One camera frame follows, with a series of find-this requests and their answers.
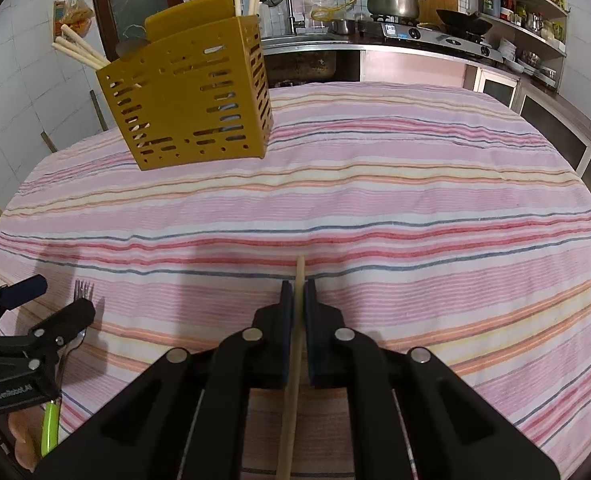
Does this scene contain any blue blade knife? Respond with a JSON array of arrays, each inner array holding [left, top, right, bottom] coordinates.
[[194, 42, 247, 126]]

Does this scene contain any pink striped tablecloth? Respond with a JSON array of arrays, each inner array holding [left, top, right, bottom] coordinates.
[[0, 82, 591, 478]]

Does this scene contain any corner shelf with dishes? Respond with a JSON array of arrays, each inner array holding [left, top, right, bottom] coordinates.
[[469, 0, 568, 89]]

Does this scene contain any steel cooking pot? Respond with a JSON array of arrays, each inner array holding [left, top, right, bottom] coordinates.
[[367, 0, 421, 21]]

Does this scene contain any person's left hand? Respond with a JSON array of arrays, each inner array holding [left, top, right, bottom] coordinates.
[[8, 406, 43, 472]]

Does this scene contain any steel kitchen sink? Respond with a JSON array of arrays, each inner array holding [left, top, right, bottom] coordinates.
[[261, 35, 364, 55]]

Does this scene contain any metal spoon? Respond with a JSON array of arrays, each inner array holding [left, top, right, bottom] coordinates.
[[56, 330, 86, 388]]

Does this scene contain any black wok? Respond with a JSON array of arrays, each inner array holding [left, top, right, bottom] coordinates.
[[437, 9, 492, 42]]

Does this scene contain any gas stove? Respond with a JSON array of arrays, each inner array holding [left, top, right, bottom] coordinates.
[[363, 21, 504, 63]]

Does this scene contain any wooden stick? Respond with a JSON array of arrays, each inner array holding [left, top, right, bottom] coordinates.
[[41, 131, 58, 153], [90, 89, 109, 131]]

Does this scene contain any yellow perforated utensil holder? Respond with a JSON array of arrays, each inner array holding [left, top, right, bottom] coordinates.
[[96, 0, 273, 170]]

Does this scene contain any hanging orange bag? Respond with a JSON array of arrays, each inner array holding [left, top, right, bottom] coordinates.
[[53, 0, 95, 38]]

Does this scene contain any green handled metal fork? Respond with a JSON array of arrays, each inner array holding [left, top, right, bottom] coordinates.
[[38, 278, 96, 458]]

